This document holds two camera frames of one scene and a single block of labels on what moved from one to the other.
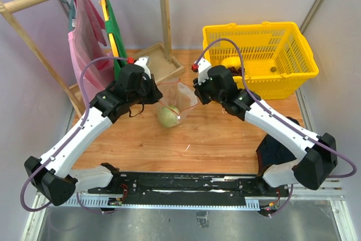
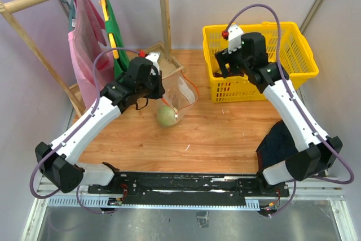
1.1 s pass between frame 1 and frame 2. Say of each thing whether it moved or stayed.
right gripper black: moved
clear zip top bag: moved
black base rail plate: stayed
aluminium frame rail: stayed
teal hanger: stayed
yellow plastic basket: stayed
